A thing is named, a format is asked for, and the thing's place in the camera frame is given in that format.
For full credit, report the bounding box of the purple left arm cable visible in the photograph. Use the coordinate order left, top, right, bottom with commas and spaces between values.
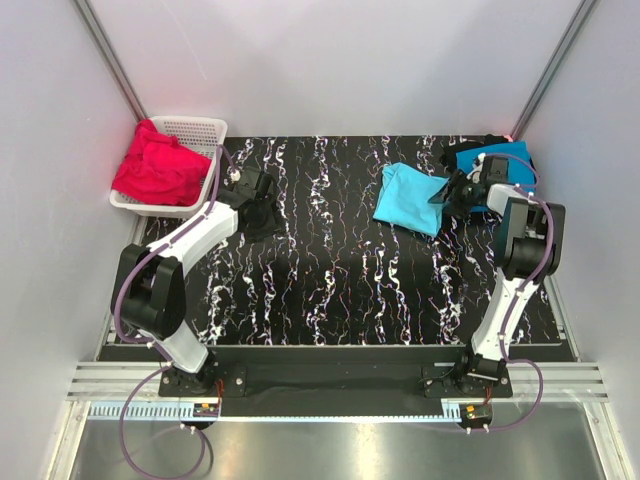
112, 144, 241, 476

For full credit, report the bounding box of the left small circuit board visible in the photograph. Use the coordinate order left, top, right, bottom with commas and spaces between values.
193, 403, 221, 418

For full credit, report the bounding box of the left aluminium corner post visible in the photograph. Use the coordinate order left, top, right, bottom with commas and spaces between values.
71, 0, 147, 121

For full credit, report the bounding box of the red t shirt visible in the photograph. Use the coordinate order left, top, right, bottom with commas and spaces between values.
111, 119, 211, 207

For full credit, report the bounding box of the white plastic basket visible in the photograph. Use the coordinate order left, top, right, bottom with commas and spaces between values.
109, 115, 227, 218

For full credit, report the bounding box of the small circuit board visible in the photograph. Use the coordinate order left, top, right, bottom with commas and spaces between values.
193, 403, 221, 418
463, 403, 493, 420

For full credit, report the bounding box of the white slotted cable duct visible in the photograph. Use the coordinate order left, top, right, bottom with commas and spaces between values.
88, 401, 195, 421

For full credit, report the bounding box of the folded blue t shirt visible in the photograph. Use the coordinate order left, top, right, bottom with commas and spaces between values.
454, 140, 538, 213

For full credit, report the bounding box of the right aluminium corner post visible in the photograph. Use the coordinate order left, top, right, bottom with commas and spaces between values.
510, 0, 599, 140

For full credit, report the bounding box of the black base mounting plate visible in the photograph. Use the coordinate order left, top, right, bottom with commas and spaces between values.
158, 344, 514, 419

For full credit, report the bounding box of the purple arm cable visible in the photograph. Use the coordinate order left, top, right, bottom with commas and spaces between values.
112, 144, 241, 476
464, 152, 556, 436

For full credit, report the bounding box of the light cyan t shirt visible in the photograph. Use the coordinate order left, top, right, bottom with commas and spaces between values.
373, 163, 447, 237

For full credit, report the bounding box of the aluminium corner post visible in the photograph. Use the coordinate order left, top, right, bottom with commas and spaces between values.
510, 0, 599, 140
71, 0, 147, 121

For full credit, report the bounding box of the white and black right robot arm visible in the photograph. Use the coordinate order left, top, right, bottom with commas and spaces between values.
426, 152, 566, 397

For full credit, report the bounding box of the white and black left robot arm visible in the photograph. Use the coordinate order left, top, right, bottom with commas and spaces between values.
111, 167, 280, 396

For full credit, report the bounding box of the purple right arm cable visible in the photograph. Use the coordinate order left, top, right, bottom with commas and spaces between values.
464, 152, 556, 436

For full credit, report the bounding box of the aluminium front frame rail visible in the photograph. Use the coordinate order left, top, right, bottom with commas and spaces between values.
67, 362, 608, 401

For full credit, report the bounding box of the right small circuit board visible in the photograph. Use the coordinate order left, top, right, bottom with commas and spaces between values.
463, 403, 493, 420

